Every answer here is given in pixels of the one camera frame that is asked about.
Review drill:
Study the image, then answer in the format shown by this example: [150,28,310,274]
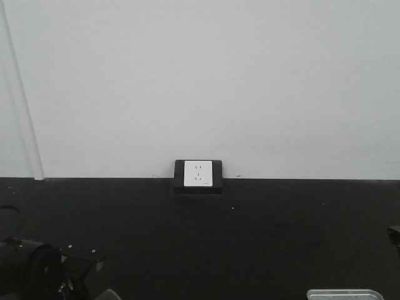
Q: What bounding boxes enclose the black white power socket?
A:
[172,159,223,195]

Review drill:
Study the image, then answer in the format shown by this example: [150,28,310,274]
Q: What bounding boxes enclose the black cable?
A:
[0,205,23,235]

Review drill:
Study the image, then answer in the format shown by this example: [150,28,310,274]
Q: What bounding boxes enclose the gray purple cloth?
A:
[94,289,122,300]

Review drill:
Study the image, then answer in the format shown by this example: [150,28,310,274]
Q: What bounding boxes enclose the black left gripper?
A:
[1,237,106,299]

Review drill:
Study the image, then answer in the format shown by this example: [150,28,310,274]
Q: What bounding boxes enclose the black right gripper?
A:
[387,225,400,249]

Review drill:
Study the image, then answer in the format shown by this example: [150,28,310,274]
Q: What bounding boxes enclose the metal tray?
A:
[306,289,384,300]

